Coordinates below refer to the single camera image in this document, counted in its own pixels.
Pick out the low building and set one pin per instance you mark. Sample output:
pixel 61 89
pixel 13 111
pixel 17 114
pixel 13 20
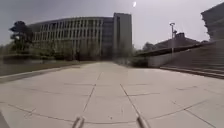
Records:
pixel 180 41

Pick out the lamp post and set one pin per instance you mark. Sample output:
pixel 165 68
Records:
pixel 172 36

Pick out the robot's own part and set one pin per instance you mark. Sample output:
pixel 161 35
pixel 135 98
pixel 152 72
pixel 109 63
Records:
pixel 142 122
pixel 78 122

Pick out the row of trees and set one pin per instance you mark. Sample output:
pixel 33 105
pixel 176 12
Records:
pixel 66 50

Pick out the grey slab pavement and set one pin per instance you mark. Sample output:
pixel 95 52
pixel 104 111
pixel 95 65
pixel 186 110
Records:
pixel 110 90

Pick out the wide stone steps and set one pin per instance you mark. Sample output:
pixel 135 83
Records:
pixel 200 63

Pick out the dark tree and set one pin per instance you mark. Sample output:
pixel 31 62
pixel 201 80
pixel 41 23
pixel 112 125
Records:
pixel 20 35

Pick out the curved grey building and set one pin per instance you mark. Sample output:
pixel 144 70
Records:
pixel 83 31

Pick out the concrete wall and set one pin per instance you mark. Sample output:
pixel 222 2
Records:
pixel 156 60

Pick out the grass strip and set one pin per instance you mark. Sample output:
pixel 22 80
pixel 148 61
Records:
pixel 20 67

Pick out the dark grey building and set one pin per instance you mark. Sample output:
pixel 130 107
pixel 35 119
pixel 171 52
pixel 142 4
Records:
pixel 215 21

